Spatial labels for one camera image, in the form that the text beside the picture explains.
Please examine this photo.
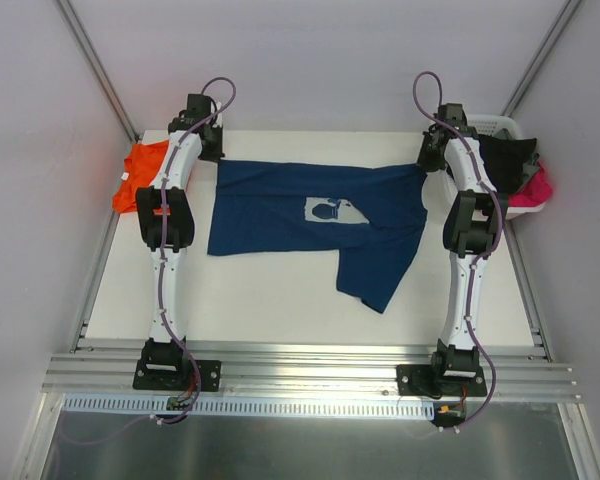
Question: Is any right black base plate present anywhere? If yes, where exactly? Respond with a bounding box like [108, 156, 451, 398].
[396, 364, 487, 400]

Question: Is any navy blue t-shirt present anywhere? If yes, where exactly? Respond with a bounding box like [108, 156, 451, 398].
[207, 160, 428, 313]

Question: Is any black t-shirt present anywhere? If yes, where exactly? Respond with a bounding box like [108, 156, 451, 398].
[479, 135, 540, 195]

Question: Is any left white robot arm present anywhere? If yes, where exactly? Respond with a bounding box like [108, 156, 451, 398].
[133, 93, 222, 390]

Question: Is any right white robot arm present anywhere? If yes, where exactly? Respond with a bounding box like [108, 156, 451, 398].
[413, 103, 508, 399]

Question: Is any white plastic laundry basket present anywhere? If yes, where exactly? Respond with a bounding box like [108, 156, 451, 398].
[468, 114, 553, 219]

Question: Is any white slotted cable duct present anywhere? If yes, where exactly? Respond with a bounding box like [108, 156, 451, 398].
[63, 394, 435, 421]

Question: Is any left corner aluminium profile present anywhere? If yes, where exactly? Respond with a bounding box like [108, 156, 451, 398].
[52, 0, 140, 143]

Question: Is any aluminium mounting rail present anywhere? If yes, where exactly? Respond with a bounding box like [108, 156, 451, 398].
[42, 339, 584, 403]

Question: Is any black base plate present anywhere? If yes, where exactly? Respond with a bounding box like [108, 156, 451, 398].
[132, 360, 222, 392]
[396, 364, 487, 400]

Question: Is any corner aluminium profile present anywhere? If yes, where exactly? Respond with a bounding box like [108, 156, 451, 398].
[501, 0, 584, 117]
[52, 0, 140, 143]

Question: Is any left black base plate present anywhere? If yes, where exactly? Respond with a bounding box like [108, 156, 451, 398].
[132, 360, 222, 392]

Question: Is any orange folded t-shirt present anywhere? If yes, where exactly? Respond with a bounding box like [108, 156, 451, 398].
[112, 140, 170, 214]

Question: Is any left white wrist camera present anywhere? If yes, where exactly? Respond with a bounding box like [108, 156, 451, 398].
[210, 101, 225, 128]

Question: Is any right corner aluminium profile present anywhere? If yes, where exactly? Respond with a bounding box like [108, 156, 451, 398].
[501, 0, 584, 117]

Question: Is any pink t-shirt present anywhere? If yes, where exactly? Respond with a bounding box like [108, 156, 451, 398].
[509, 163, 553, 209]

